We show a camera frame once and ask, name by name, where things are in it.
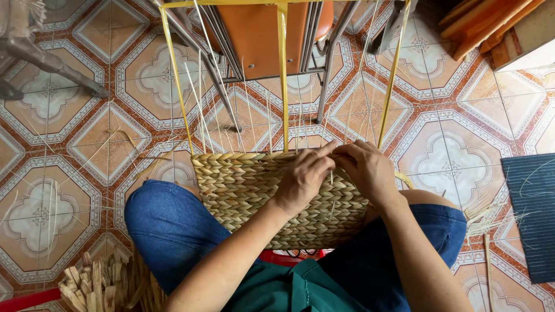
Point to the red plastic bar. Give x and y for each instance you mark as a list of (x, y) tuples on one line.
[(28, 300)]

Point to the dark striped mat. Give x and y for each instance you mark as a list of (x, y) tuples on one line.
[(531, 212)]

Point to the person's right fingers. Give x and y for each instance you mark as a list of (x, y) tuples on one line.
[(344, 158)]

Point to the loose straw strands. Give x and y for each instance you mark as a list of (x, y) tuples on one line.
[(488, 214)]

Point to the red plastic stool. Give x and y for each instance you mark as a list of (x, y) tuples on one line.
[(288, 256)]

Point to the orange wooden planks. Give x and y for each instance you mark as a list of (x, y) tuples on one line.
[(481, 24)]

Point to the woven straw basket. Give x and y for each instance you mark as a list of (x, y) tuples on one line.
[(260, 195)]

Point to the wooden box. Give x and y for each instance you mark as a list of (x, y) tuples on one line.
[(527, 37)]

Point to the grey metal chair leg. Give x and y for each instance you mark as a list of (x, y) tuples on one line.
[(43, 60)]

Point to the yellow frame strips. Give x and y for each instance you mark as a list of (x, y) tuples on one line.
[(282, 73)]

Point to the orange metal chair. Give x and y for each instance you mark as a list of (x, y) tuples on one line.
[(269, 39)]

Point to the person's right hand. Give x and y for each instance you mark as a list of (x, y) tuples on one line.
[(368, 171)]

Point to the bundle of dried reed pieces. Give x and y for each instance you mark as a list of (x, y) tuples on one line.
[(104, 284)]

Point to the person's left hand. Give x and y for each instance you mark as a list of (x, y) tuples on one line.
[(301, 180)]

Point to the person's green shirt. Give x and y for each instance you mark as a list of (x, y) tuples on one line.
[(299, 288)]

